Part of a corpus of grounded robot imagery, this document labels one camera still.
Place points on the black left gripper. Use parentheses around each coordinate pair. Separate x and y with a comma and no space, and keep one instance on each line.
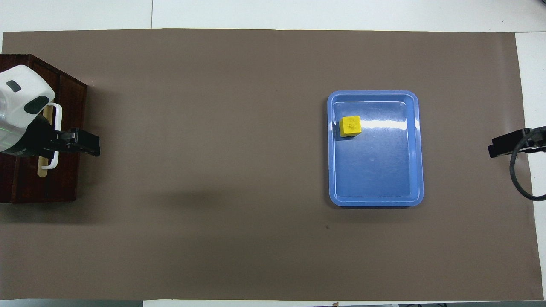
(38,140)

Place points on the yellow cube block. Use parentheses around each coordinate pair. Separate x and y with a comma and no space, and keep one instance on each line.
(350,125)

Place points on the dark wooden cabinet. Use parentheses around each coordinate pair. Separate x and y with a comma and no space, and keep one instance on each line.
(13,183)

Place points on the blue plastic tray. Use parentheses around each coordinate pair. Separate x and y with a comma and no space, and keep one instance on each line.
(375,170)

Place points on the brown table mat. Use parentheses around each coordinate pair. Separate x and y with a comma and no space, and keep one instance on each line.
(213,170)

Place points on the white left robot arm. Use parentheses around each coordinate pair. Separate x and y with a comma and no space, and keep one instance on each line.
(19,98)

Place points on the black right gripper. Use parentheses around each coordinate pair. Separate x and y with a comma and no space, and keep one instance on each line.
(538,140)

